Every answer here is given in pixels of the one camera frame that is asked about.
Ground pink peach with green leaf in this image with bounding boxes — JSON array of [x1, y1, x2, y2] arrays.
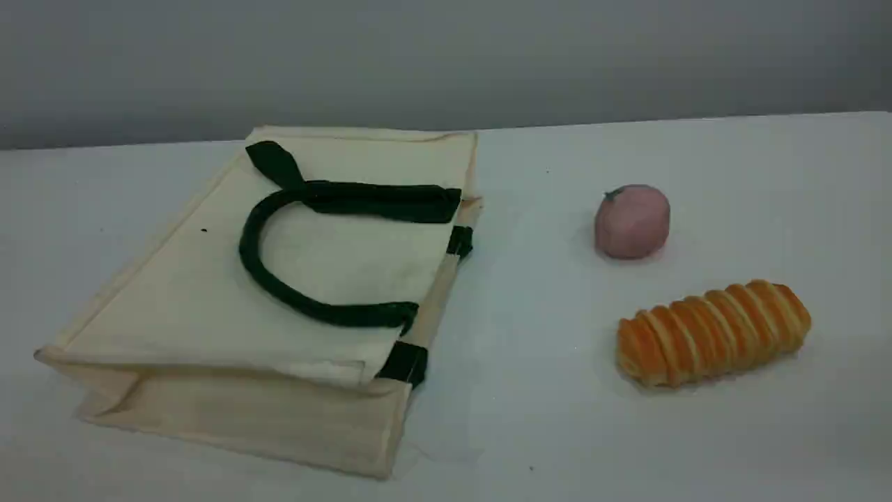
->
[[594, 184, 672, 261]]

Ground white canvas bag green handles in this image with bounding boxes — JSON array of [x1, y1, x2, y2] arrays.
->
[[33, 125, 483, 480]]

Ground long striped golden bread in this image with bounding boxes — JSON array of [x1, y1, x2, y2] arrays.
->
[[616, 279, 813, 388]]

